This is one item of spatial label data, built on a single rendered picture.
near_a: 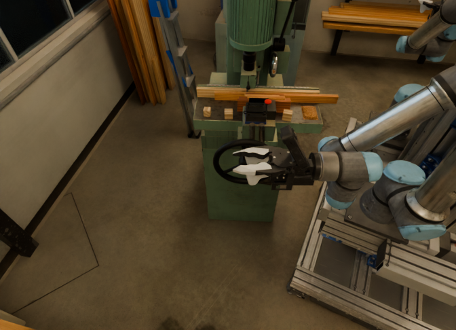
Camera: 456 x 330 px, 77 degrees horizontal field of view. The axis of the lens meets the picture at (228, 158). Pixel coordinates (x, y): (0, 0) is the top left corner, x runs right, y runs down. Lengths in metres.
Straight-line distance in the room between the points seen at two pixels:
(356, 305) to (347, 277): 0.14
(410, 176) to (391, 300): 0.89
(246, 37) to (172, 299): 1.44
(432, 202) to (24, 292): 2.07
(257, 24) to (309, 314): 1.51
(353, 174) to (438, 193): 0.26
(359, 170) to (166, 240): 1.50
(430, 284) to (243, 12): 1.17
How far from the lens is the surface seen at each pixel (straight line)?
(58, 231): 2.30
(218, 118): 1.35
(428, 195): 0.96
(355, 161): 0.76
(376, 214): 1.20
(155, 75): 2.80
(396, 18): 3.44
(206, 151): 1.49
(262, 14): 1.19
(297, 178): 0.75
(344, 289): 1.72
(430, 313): 1.89
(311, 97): 1.48
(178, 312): 1.84
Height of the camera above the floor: 1.77
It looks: 48 degrees down
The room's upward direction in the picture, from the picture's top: straight up
